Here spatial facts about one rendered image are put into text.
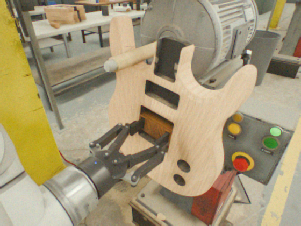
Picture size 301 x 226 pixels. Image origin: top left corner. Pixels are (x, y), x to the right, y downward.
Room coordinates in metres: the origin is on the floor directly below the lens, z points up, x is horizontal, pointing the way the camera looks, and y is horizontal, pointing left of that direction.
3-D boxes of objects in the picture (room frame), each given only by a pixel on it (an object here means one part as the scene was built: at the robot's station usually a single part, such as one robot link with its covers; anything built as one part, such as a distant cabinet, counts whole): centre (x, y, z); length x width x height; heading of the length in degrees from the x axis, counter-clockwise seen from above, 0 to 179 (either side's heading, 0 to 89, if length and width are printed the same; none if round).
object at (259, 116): (0.51, -0.31, 0.99); 0.24 x 0.21 x 0.26; 141
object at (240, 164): (0.39, -0.25, 0.97); 0.04 x 0.04 x 0.04; 51
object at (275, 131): (0.37, -0.29, 1.11); 0.03 x 0.01 x 0.03; 51
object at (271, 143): (0.37, -0.29, 1.07); 0.03 x 0.01 x 0.03; 51
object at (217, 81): (0.78, -0.21, 1.11); 0.36 x 0.24 x 0.04; 141
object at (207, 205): (0.68, -0.34, 0.49); 0.25 x 0.12 x 0.37; 141
